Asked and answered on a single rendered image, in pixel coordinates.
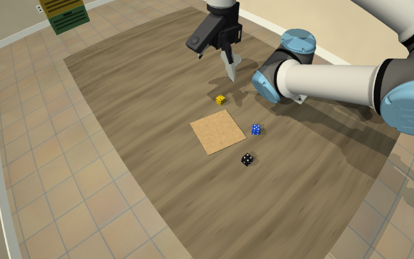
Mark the tan square mat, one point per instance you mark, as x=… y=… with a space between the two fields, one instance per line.
x=217 y=131

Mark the blue die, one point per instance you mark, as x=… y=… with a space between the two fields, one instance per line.
x=255 y=129

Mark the black die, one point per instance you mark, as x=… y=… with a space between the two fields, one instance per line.
x=247 y=159

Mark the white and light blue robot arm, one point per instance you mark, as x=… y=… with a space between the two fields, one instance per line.
x=388 y=87

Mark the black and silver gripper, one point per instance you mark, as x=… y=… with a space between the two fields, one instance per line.
x=226 y=36

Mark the yellow die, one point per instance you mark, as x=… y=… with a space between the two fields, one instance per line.
x=220 y=100

